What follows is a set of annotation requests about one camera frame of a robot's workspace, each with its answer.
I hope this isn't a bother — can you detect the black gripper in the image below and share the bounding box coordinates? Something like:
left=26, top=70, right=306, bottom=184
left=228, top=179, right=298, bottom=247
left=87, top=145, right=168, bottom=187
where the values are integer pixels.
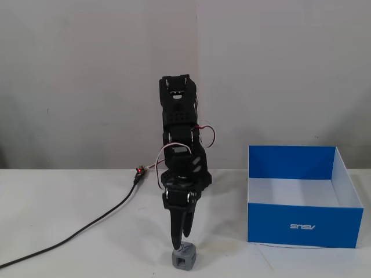
left=160, top=170, right=213, bottom=250

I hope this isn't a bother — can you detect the gray block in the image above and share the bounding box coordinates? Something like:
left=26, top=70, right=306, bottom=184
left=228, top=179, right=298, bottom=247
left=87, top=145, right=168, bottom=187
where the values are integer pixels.
left=171, top=241, right=197, bottom=272

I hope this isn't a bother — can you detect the blue white cardboard box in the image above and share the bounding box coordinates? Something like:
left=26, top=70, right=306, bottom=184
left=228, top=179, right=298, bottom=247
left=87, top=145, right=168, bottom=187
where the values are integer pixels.
left=247, top=145, right=365, bottom=249

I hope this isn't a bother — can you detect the small controller board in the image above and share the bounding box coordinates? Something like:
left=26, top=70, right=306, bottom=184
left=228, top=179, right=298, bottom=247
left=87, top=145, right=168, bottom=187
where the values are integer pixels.
left=134, top=165, right=148, bottom=180

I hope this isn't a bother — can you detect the white red board wire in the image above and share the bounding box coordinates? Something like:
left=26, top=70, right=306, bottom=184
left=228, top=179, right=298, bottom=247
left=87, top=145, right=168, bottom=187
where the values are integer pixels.
left=144, top=142, right=194, bottom=191

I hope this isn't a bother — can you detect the white red servo wire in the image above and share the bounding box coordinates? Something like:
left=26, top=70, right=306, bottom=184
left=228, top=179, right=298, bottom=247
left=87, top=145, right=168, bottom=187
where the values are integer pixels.
left=192, top=123, right=217, bottom=149

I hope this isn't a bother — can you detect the black power cable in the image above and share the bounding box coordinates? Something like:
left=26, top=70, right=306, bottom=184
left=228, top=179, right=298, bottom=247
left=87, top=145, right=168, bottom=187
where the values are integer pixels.
left=0, top=177, right=143, bottom=269

